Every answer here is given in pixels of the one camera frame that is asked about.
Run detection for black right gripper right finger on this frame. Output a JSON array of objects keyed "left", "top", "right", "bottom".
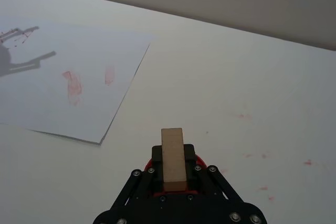
[{"left": 184, "top": 143, "right": 269, "bottom": 224}]

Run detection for white paper sheet, red marks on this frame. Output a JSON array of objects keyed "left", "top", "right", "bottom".
[{"left": 0, "top": 18, "right": 156, "bottom": 146}]

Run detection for plain wooden rectangular block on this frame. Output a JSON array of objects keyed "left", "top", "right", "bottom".
[{"left": 161, "top": 127, "right": 187, "bottom": 191}]

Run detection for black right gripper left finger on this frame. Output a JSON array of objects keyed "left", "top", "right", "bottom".
[{"left": 92, "top": 144, "right": 164, "bottom": 224}]

